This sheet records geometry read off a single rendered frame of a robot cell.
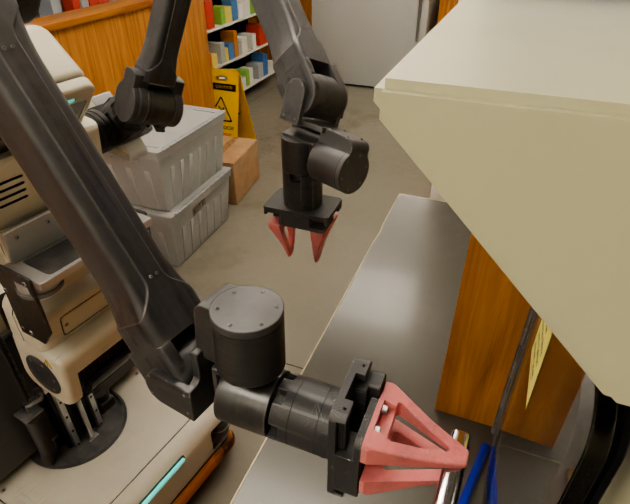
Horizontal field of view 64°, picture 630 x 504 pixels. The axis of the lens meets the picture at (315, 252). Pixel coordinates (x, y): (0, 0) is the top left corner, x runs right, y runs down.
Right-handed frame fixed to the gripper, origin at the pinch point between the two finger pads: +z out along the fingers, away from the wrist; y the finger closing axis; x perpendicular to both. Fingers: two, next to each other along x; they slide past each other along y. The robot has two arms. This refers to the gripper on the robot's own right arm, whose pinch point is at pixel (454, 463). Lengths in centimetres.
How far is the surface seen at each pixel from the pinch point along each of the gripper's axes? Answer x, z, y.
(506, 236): -10.9, -0.7, 26.8
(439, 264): 63, -9, -26
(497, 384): 26.2, 4.0, -17.5
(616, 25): 0.2, 1.7, 31.0
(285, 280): 155, -91, -120
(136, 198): 143, -163, -82
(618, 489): -8.8, 6.2, 14.3
